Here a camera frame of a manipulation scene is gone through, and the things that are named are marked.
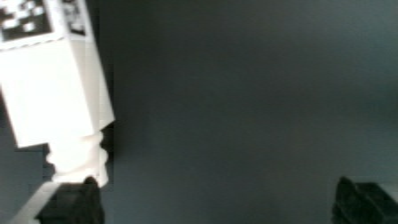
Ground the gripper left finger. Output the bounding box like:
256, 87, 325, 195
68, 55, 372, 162
6, 182, 61, 224

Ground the white leg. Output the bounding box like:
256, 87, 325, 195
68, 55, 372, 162
0, 0, 114, 184

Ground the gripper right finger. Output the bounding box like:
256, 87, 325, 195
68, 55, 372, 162
331, 177, 398, 224

